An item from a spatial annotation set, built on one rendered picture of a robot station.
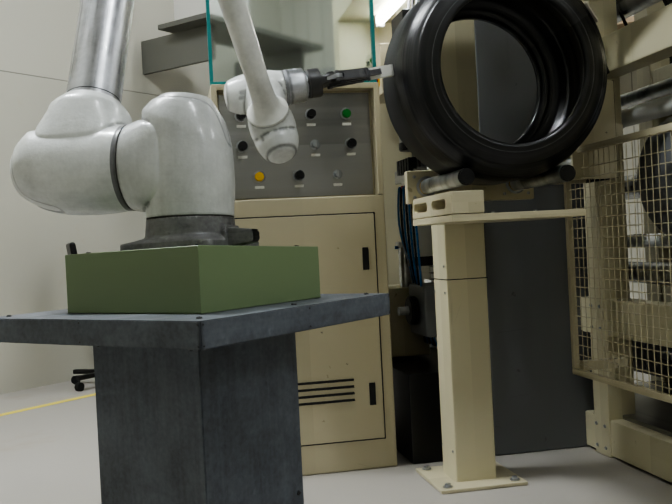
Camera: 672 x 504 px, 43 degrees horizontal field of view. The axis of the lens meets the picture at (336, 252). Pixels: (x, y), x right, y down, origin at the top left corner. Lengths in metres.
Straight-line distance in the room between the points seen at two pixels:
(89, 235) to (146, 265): 4.16
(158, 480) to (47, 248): 3.95
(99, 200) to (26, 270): 3.72
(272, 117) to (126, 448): 0.90
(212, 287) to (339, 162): 1.58
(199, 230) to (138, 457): 0.39
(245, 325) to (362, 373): 1.60
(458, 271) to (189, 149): 1.31
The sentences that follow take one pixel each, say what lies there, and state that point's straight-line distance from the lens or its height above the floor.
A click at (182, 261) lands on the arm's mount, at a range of 1.31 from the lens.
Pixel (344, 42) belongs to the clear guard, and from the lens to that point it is 2.88.
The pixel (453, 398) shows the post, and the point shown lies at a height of 0.26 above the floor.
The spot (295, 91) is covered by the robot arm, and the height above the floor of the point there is 1.14.
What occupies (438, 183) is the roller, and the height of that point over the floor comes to 0.90.
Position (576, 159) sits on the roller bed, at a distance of 2.67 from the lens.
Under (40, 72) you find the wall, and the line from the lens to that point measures 5.45.
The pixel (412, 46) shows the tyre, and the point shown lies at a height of 1.24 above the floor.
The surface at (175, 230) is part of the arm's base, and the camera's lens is 1.44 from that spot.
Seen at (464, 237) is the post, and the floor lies 0.74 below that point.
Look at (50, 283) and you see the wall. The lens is 5.33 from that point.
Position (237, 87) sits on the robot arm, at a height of 1.15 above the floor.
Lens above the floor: 0.74
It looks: 1 degrees down
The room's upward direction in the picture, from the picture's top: 3 degrees counter-clockwise
